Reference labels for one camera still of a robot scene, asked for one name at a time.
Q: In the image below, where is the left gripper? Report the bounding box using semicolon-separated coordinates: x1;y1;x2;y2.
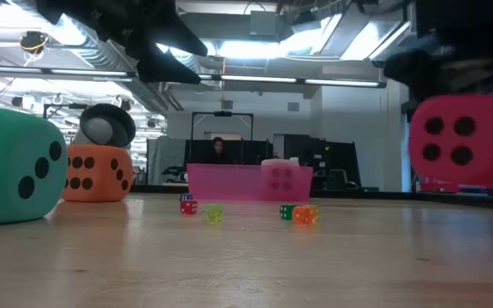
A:
35;0;210;85

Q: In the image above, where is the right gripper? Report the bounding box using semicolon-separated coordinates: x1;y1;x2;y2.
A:
382;0;493;104

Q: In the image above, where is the translucent pink plastic tray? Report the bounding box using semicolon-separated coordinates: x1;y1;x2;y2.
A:
186;163;314;204

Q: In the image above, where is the large orange foam die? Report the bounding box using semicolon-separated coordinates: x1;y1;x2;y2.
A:
61;144;134;203

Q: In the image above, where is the large pink foam die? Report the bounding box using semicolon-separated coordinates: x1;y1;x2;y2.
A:
259;157;302;202

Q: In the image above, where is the small yellow-green die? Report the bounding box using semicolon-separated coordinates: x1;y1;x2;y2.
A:
203;204;224;222

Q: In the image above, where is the small green die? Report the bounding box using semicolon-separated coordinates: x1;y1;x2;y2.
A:
279;204;298;221

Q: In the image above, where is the large teal foam die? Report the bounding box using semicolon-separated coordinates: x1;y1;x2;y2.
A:
0;104;68;227

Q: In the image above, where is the black gantry stand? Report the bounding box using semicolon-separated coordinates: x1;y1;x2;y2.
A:
189;110;255;142

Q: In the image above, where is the long ceiling light bar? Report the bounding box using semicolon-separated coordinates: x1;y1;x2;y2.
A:
0;63;388;89

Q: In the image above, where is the white desk fan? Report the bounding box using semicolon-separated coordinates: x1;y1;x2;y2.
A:
73;103;137;151

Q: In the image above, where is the grey cloth cover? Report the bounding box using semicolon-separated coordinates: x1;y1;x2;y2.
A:
146;135;187;186

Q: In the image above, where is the person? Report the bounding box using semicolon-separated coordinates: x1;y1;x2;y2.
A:
205;136;231;165

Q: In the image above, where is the black cabinet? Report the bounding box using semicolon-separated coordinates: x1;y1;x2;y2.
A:
283;134;362;192

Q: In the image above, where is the red cart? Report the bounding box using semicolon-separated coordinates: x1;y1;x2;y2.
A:
419;181;460;194

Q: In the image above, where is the black partition screen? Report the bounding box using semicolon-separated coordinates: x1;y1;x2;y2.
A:
185;132;275;166

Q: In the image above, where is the black office chair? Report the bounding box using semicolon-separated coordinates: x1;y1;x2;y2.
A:
325;169;361;192

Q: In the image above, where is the black ceiling device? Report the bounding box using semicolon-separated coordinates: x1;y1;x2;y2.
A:
18;30;50;55

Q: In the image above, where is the small red die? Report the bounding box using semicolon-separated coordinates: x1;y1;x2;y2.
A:
180;199;199;216

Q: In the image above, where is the small orange die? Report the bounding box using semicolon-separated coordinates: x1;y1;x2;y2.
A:
292;204;318;227

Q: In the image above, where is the black aluminium table frame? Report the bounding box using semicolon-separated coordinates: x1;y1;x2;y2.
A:
129;183;493;210

